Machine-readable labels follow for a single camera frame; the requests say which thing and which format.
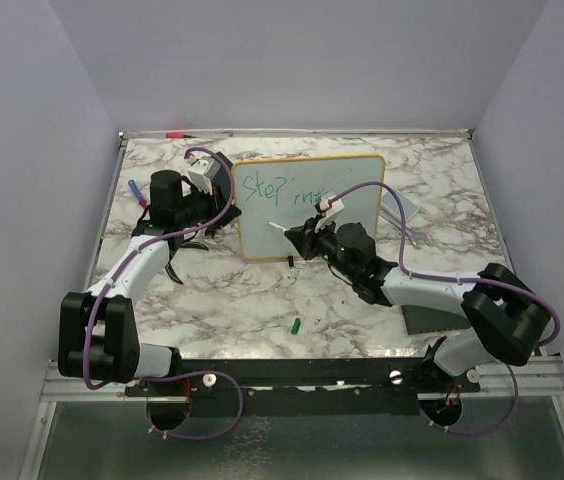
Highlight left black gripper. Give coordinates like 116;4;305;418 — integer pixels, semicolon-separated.
175;179;241;229

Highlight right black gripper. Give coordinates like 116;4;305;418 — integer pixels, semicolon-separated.
287;213;358;281

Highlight green whiteboard marker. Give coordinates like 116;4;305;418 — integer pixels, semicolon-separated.
267;221;288;232

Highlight yellow framed whiteboard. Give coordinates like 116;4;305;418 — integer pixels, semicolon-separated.
232;154;386;261

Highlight green marker cap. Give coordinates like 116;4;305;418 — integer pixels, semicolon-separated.
291;317;301;335

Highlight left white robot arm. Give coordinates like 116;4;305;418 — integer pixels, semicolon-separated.
57;147;241;395

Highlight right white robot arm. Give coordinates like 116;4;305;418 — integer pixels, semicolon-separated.
284;218;550;391

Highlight white whiteboard eraser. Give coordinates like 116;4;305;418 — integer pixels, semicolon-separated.
381;190;420;222

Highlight black multitool pliers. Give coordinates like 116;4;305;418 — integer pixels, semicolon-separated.
164;239;211;286

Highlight blue red screwdriver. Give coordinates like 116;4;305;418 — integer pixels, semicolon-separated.
128;179;149;210

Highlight silver wrench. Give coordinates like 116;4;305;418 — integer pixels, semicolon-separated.
380;209;429;249

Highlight black box front right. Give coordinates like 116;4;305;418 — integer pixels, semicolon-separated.
401;306;471;335

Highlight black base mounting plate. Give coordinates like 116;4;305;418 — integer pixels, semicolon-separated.
121;355;483;419

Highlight blue handled cutters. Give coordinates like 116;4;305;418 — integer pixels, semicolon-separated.
205;225;218;238

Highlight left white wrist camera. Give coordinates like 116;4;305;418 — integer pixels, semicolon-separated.
186;157;220;194

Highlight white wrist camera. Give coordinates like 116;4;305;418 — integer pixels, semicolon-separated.
314;192;345;233
186;157;220;194

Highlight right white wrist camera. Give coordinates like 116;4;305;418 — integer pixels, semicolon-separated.
314;192;345;233

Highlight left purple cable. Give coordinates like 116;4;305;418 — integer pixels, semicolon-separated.
83;147;236;391

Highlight purple cable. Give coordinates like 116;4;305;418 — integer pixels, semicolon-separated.
324;182;562;349
83;147;236;391

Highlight red marker on rail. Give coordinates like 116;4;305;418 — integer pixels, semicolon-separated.
165;131;197;139

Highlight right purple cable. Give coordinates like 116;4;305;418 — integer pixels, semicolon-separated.
324;182;562;349

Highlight aluminium table frame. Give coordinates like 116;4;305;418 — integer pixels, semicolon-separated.
21;129;564;479

